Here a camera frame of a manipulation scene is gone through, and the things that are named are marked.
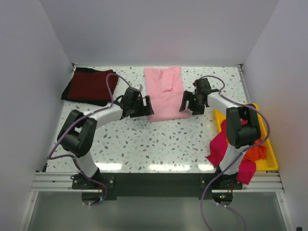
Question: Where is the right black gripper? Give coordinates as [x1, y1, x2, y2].
[180, 90, 205, 116]

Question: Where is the folded dark red t shirt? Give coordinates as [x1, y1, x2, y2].
[68, 70, 119, 103]

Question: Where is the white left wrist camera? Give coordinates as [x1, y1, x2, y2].
[134, 84, 143, 92]

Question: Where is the orange t shirt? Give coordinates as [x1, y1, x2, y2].
[243, 145, 267, 162]

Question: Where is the magenta t shirt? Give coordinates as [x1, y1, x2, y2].
[206, 119, 257, 185]

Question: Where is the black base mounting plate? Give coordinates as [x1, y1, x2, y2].
[71, 173, 243, 203]

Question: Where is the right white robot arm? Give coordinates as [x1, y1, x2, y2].
[179, 76, 261, 189]

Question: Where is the folded black t shirt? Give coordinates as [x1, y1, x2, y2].
[60, 67, 119, 107]

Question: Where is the pink t shirt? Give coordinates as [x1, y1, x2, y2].
[144, 66, 191, 122]

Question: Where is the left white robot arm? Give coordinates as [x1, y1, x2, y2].
[55, 87, 154, 189]

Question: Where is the yellow plastic bin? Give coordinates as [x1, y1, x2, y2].
[214, 109, 278, 171]

